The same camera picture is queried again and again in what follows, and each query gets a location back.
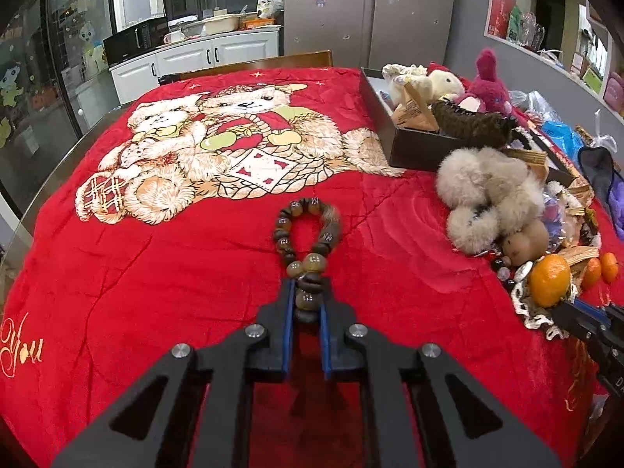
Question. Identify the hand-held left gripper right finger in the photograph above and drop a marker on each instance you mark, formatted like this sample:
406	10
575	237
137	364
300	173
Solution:
325	346

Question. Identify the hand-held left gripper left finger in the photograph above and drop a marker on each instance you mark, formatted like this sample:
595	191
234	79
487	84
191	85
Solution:
291	312

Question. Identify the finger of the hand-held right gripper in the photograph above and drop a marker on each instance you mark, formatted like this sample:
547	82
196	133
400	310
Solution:
592	312
577	324

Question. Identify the large orange mandarin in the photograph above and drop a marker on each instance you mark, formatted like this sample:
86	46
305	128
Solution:
550	280

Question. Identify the black shallow box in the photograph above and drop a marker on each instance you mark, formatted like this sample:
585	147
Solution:
409	151

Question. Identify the dark brown knitted hedgehog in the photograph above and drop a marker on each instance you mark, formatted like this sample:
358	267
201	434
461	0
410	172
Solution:
473	126

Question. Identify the magenta plush toy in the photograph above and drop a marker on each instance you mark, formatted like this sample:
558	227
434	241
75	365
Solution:
487	87

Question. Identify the white plush toy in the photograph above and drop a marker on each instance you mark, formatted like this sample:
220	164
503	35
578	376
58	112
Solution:
441	85

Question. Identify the small orange mandarin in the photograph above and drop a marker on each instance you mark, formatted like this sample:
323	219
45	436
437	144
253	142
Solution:
609	266
592	273

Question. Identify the white crocheted scrunchie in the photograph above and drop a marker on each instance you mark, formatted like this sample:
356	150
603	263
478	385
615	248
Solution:
529	314

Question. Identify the brown plush ball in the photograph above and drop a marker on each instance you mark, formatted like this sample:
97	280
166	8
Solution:
529	241

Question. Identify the purple cloth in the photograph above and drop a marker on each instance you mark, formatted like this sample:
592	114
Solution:
618	207

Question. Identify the red bear-print blanket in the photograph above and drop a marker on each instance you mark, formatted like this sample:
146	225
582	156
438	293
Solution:
146	278

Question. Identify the beige fur scrunchie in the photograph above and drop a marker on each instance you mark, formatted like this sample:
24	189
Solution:
487	180

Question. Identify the blue plastic bag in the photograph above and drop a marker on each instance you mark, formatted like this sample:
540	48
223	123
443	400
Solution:
560	135

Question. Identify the white plastic bag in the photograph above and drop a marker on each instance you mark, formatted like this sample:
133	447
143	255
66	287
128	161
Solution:
604	131

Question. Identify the large clear plastic bag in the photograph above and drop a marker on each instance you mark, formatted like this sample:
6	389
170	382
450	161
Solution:
534	103

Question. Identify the pink bag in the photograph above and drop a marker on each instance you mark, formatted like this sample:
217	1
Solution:
615	87

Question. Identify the brown pyramid paper packet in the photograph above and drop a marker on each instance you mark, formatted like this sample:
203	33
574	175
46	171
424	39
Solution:
414	109

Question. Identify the wooden chair back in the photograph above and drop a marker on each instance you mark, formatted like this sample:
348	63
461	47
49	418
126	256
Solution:
273	63

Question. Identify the white kitchen cabinet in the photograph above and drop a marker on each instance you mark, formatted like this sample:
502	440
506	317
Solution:
185	58

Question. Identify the beige wash basin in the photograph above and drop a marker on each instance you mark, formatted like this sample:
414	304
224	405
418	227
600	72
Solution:
222	23

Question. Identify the white mug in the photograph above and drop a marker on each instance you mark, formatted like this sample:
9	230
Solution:
174	37

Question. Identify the green box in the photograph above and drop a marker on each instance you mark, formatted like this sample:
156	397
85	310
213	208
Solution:
515	23

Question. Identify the silver refrigerator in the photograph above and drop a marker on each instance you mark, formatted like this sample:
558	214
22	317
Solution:
365	9

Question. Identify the red box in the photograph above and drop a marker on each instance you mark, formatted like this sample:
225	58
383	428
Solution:
499	12

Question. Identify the black microwave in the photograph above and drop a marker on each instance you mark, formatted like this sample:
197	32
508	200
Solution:
131	41

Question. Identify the white wall shelf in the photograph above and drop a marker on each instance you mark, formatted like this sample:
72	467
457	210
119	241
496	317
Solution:
560	58

